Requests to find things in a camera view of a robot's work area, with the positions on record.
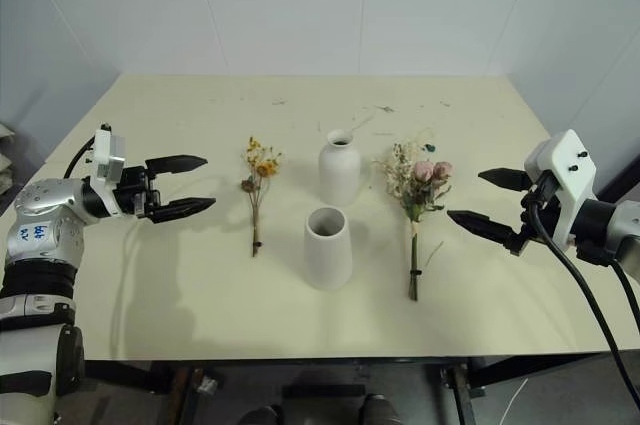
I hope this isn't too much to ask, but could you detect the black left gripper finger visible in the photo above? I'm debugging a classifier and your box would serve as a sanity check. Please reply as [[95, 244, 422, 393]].
[[145, 154, 209, 177], [148, 197, 217, 225]]

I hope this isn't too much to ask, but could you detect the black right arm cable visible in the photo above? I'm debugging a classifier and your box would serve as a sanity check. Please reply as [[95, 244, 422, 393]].
[[528, 197, 640, 412]]

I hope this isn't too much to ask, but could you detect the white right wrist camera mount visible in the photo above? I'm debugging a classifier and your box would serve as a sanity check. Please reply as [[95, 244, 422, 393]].
[[523, 129, 598, 246]]

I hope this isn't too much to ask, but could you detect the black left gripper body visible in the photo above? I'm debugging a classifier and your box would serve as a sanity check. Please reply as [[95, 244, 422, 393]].
[[113, 165, 162, 219]]

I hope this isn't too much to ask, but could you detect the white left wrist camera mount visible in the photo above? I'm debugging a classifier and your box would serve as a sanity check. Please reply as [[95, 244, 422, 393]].
[[85, 121, 127, 181]]

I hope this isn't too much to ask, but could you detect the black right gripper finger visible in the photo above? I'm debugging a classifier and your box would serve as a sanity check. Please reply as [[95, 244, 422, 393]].
[[477, 168, 532, 192], [446, 209, 517, 248]]

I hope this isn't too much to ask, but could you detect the thin white cord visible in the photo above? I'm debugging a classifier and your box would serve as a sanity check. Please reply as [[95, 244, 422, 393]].
[[497, 378, 530, 425]]

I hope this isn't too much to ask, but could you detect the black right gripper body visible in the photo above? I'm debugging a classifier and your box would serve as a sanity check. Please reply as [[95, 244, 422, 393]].
[[504, 170, 564, 258]]

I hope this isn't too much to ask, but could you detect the white narrow-neck bottle vase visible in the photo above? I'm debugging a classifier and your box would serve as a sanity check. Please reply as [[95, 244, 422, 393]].
[[318, 128, 362, 208]]

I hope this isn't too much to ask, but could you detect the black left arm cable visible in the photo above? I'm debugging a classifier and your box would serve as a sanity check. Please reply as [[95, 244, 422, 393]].
[[63, 137, 99, 180]]

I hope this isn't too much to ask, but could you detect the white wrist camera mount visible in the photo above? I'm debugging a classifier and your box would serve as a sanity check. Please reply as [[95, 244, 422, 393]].
[[523, 129, 598, 246], [85, 121, 127, 181]]

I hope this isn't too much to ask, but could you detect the white tapered open vase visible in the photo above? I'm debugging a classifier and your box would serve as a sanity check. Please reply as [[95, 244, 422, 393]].
[[303, 206, 353, 291]]

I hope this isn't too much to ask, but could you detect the yellow dried flower bunch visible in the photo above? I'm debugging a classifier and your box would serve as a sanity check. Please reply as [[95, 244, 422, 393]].
[[239, 136, 283, 258]]

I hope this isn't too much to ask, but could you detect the dark rounded robot foot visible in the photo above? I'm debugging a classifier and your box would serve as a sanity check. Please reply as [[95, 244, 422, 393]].
[[242, 405, 281, 425], [363, 393, 403, 425]]

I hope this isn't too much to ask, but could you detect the pink rose dried bouquet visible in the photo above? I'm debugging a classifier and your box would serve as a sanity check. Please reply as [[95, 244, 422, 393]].
[[372, 127, 454, 302]]

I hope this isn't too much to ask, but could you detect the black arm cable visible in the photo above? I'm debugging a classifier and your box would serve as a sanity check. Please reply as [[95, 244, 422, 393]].
[[528, 197, 640, 412], [63, 137, 99, 180]]

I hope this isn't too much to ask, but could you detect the grey crumpled cloth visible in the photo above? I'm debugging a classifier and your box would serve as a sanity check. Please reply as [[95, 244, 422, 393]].
[[0, 122, 19, 191]]

